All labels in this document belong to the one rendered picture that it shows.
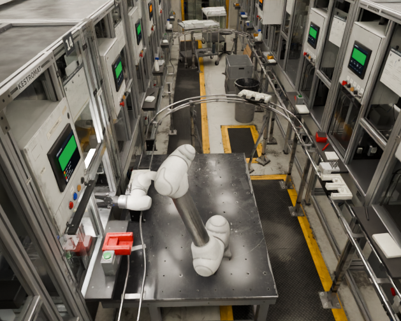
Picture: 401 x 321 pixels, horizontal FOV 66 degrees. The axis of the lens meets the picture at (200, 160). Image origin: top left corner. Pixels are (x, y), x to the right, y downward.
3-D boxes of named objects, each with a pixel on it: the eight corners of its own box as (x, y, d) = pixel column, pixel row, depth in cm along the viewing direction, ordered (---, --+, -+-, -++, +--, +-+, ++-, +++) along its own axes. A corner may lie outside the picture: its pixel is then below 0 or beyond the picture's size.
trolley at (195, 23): (185, 69, 686) (183, 23, 629) (178, 62, 729) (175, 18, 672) (221, 65, 708) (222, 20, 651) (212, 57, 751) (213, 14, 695)
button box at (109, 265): (115, 275, 169) (111, 262, 162) (101, 275, 169) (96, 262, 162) (118, 263, 176) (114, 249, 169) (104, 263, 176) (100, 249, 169)
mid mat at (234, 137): (267, 162, 403) (268, 162, 403) (225, 164, 403) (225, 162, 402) (255, 125, 484) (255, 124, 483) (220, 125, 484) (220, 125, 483)
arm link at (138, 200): (127, 213, 207) (130, 196, 216) (150, 214, 208) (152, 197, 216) (125, 204, 199) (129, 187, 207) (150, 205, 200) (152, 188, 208)
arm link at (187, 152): (168, 153, 180) (159, 166, 170) (185, 134, 169) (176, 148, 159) (185, 167, 182) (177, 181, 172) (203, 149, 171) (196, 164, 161)
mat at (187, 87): (210, 162, 406) (210, 161, 405) (166, 163, 406) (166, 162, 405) (201, 40, 879) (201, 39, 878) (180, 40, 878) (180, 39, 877)
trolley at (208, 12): (228, 51, 792) (230, 9, 734) (206, 52, 785) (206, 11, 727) (221, 42, 859) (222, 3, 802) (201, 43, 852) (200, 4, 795)
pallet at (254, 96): (237, 100, 374) (238, 93, 368) (242, 96, 383) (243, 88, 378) (266, 107, 358) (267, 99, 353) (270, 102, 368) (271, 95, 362)
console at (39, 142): (68, 237, 133) (32, 148, 106) (1, 238, 133) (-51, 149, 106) (94, 176, 167) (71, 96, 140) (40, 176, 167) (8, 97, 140)
